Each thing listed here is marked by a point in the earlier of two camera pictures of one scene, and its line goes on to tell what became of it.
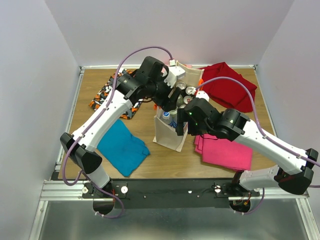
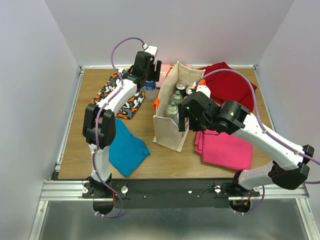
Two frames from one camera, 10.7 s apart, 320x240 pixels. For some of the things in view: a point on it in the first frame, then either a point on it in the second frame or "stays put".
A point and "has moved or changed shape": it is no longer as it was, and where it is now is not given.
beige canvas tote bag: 166,133 stays put
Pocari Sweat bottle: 165,118 has moved or changed shape
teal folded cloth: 123,151 stays put
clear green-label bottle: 173,113 stays put
